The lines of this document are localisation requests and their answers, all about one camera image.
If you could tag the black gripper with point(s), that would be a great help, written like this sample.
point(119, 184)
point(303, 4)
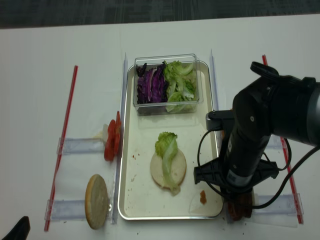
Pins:
point(239, 166)

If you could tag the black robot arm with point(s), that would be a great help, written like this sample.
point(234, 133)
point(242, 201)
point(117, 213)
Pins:
point(277, 105)

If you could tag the stack of meat patties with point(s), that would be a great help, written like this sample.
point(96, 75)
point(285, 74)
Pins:
point(240, 206)

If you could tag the green lettuce leaf on bun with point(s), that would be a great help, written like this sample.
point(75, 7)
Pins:
point(166, 147)

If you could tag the shredded green lettuce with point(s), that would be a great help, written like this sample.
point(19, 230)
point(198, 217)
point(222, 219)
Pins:
point(182, 87)

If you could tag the rear tomato slice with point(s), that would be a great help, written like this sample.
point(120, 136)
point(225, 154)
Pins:
point(117, 134)

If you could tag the tomato slice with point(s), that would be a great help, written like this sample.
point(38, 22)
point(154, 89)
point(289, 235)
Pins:
point(109, 151)
point(117, 134)

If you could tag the front tomato slice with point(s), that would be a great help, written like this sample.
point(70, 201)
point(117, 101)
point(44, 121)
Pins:
point(109, 151)

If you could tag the right clear cross divider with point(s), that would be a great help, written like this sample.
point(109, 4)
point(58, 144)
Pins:
point(276, 142)

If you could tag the clear cross divider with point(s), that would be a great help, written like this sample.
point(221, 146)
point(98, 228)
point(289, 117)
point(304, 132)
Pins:
point(276, 142)
point(80, 146)

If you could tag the orange food crumb on tray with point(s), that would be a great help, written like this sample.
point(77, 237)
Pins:
point(203, 198)

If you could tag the lower right clear divider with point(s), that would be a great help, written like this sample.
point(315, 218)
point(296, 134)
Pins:
point(285, 204)

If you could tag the right red straw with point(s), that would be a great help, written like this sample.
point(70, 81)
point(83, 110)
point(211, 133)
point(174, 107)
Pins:
point(292, 185)

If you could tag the red straw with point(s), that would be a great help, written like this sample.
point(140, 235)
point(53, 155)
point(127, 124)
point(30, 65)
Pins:
point(292, 185)
point(58, 160)

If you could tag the bottom bun slice on tray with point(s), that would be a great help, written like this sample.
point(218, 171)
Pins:
point(178, 169)

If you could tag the right long clear divider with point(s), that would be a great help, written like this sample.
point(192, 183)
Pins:
point(214, 83)

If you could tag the long clear divider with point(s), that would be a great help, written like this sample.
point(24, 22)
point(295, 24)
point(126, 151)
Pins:
point(214, 83)
point(114, 211)

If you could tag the white rectangular metal tray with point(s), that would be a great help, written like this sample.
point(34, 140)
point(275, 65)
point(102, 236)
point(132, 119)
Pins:
point(139, 197)

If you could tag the clear plastic salad container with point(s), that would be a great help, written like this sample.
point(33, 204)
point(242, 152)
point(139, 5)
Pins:
point(148, 109)

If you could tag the shredded purple cabbage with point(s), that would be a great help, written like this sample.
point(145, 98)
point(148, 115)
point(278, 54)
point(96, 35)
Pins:
point(151, 84)

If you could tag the left long clear divider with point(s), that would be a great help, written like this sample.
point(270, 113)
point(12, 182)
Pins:
point(114, 211)

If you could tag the pale bun half left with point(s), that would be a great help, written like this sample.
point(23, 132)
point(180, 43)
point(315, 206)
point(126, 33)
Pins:
point(96, 203)

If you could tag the left clear cross divider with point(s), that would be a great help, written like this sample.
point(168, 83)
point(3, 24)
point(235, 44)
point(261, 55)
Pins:
point(80, 146)

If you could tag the left red straw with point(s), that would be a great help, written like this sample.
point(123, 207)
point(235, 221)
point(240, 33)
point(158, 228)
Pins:
point(58, 160)

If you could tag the lower left clear divider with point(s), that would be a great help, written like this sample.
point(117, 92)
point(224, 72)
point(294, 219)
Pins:
point(65, 210)

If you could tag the black object bottom left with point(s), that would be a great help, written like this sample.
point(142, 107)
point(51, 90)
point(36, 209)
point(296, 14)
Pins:
point(20, 231)

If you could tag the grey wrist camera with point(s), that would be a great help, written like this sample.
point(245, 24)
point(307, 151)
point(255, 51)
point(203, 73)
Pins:
point(220, 120)

